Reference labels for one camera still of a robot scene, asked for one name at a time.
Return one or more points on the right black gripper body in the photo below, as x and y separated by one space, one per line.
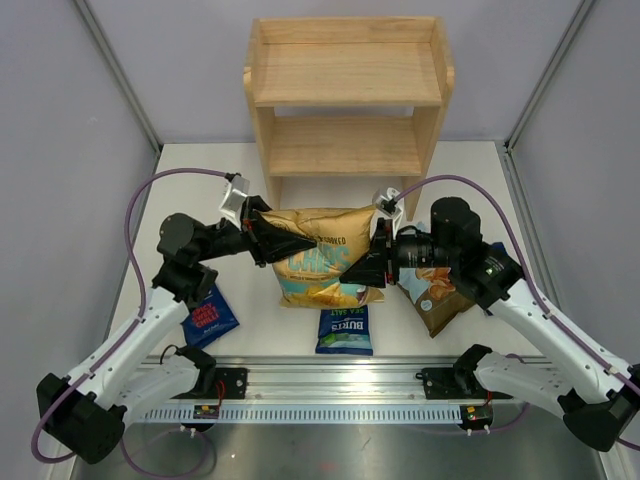
385 243

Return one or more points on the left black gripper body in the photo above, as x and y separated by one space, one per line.
246 222

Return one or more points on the yellow kettle chips bag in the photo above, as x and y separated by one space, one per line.
310 279

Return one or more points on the light blue cassava chips bag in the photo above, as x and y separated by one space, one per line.
433 296

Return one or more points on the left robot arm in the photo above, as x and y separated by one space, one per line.
89 409

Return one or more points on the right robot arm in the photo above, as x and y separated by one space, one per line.
593 391

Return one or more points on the wooden two-tier shelf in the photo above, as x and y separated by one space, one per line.
348 96

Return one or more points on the blue sea salt vinegar bag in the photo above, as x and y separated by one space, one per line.
344 332

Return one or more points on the blue spicy sweet chilli bag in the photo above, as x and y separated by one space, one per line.
212 319

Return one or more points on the blue Burts bag right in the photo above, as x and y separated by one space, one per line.
500 247

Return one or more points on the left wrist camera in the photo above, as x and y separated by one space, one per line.
235 194

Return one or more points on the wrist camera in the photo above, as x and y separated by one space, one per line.
235 194
386 200

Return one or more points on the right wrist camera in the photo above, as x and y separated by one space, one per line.
386 200

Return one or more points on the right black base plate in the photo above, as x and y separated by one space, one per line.
439 383

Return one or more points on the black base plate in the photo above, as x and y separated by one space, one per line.
230 383
439 383

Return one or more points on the aluminium mounting rail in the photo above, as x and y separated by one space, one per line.
334 379

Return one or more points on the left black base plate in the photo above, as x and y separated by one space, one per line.
230 383

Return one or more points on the white slotted cable duct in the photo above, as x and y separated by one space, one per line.
304 414

